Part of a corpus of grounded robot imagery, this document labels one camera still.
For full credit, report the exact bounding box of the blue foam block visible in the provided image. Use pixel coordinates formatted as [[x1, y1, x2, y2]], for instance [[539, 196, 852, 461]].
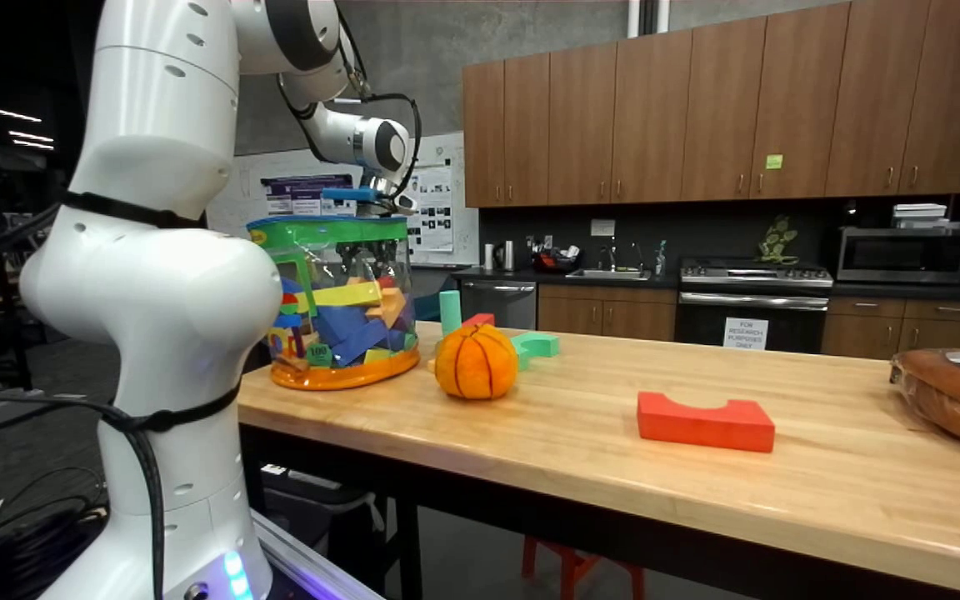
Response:
[[309, 302, 396, 367]]

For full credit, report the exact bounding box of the wooden wall cabinets row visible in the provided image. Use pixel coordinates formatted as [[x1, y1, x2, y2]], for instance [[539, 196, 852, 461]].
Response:
[[458, 0, 960, 212]]

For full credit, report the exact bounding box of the green cylinder foam block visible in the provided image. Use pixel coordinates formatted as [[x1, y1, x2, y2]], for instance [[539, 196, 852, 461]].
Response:
[[437, 284, 466, 338]]

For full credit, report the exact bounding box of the green plant decoration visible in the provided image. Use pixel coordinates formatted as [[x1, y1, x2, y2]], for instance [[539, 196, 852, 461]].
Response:
[[752, 212, 803, 271]]

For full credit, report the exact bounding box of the stainless steel dishwasher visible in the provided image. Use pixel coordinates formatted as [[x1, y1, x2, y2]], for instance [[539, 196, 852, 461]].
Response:
[[458, 274, 542, 332]]

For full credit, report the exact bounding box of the dish rack with dishes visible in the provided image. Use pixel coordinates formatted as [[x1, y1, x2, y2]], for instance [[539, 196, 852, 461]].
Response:
[[521, 229, 586, 277]]

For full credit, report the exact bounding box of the bagged bread loaf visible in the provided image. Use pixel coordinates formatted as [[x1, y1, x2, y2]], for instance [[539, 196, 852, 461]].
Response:
[[886, 343, 960, 452]]

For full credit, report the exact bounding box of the black storage box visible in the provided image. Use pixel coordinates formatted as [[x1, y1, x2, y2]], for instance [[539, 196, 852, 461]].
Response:
[[260, 464, 396, 562]]

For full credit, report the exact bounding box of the white oven towel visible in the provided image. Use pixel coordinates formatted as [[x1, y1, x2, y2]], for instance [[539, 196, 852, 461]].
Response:
[[719, 314, 773, 353]]

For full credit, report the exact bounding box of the clear toy bag blue trim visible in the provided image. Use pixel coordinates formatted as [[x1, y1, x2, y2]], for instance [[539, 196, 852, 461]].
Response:
[[242, 212, 422, 392]]

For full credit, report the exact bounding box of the black microwave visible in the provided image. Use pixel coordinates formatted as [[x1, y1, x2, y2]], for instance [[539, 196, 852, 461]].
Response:
[[834, 223, 960, 288]]

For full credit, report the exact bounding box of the stainless steel stove oven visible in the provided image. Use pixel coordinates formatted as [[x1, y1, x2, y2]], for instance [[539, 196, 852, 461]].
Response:
[[672, 258, 838, 357]]

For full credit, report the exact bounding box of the orange legged wooden stool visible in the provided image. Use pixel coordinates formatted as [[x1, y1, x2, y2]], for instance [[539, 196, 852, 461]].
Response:
[[517, 531, 650, 600]]

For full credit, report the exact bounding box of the yellow triangle foam block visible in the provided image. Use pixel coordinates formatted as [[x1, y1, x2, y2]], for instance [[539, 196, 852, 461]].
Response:
[[308, 277, 386, 314]]

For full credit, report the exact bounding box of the white robot base platform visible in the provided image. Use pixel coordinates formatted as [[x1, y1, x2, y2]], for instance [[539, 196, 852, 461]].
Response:
[[242, 510, 386, 600]]

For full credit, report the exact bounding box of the steel kitchen sink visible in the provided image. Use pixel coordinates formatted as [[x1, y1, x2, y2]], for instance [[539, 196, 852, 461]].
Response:
[[562, 259, 653, 288]]

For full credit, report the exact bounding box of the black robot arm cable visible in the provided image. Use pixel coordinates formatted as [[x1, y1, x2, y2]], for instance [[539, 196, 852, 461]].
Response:
[[0, 381, 248, 600]]

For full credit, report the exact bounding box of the narrow wooden base cabinet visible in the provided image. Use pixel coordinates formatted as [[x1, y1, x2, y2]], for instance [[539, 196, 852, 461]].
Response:
[[820, 291, 960, 360]]

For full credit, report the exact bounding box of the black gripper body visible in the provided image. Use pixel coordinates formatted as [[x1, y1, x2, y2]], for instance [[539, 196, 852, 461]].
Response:
[[302, 218, 381, 281]]

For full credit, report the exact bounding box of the stack of white plates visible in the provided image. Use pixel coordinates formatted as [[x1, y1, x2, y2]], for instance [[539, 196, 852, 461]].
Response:
[[886, 196, 951, 234]]

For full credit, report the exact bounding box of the green arch foam block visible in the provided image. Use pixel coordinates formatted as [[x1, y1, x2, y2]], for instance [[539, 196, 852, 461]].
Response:
[[511, 329, 562, 371]]

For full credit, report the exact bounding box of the wide wooden base cabinet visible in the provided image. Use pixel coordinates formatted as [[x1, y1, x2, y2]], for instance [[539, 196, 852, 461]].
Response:
[[534, 281, 684, 343]]

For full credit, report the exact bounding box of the red arch foam block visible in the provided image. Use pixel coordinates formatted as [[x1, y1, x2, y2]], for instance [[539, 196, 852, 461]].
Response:
[[633, 388, 781, 457]]

